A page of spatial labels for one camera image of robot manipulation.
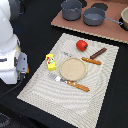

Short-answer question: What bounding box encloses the yellow snack box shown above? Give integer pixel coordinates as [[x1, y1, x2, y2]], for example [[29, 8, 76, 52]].
[[46, 54, 56, 71]]

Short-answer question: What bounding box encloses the red toy tomato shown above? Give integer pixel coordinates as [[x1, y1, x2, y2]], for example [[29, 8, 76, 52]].
[[76, 40, 88, 51]]

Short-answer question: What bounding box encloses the brown toy sausage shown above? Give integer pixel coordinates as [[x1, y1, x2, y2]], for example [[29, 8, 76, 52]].
[[90, 48, 107, 59]]

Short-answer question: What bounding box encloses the round beige plate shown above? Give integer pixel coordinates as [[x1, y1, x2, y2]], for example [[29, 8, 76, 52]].
[[59, 57, 87, 81]]

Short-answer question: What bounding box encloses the beige woven placemat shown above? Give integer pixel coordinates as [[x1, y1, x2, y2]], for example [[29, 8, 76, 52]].
[[17, 33, 118, 128]]

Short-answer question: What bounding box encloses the dark grey pot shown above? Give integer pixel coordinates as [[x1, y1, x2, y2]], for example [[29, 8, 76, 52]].
[[61, 0, 82, 21]]

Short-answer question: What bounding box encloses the pink brown board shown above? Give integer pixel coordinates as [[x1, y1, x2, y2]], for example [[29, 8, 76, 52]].
[[51, 1, 128, 43]]

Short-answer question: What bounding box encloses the beige bowl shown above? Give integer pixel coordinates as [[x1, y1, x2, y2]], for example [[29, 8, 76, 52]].
[[121, 7, 128, 30]]

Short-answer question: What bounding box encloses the fork with orange handle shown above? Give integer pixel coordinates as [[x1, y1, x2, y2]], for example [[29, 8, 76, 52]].
[[49, 73, 90, 92]]

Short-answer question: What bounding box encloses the knife with orange handle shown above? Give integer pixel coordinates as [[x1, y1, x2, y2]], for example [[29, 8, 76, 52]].
[[61, 52, 102, 65]]

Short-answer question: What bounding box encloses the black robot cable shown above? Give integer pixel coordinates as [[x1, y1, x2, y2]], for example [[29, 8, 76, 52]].
[[0, 78, 24, 101]]

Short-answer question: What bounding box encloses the grey saucepan with handle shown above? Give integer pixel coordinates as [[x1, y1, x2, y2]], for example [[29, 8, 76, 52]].
[[82, 7, 124, 27]]

